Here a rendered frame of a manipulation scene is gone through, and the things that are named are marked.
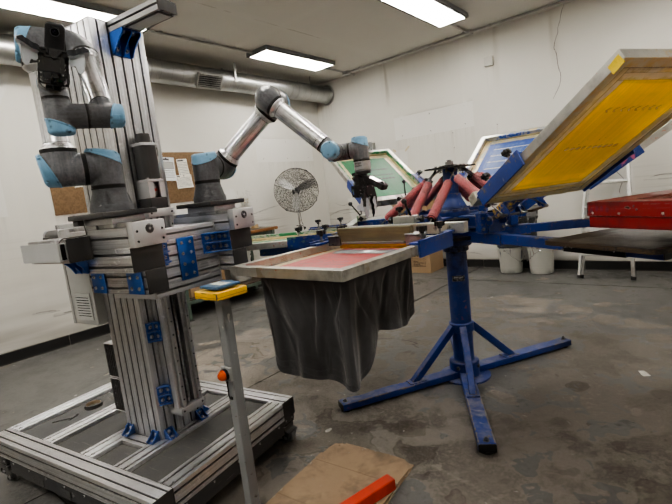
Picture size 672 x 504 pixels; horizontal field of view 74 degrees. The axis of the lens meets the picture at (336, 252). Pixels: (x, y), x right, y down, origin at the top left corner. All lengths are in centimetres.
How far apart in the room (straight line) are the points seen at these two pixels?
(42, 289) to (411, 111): 501
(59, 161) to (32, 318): 351
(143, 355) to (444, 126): 517
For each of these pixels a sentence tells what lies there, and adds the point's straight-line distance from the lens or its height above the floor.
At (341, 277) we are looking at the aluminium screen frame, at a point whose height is 97.
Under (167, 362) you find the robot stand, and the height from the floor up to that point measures 58.
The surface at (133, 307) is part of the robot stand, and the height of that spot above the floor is 84.
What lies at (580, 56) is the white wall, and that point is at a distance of 600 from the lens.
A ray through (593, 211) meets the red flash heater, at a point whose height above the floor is 107.
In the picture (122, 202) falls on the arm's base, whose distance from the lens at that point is 181.
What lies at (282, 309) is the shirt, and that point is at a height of 80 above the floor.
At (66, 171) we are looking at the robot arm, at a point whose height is 141.
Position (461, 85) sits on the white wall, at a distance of 639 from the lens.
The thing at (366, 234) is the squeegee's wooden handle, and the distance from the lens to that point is 205.
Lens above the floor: 124
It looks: 8 degrees down
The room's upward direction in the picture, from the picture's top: 6 degrees counter-clockwise
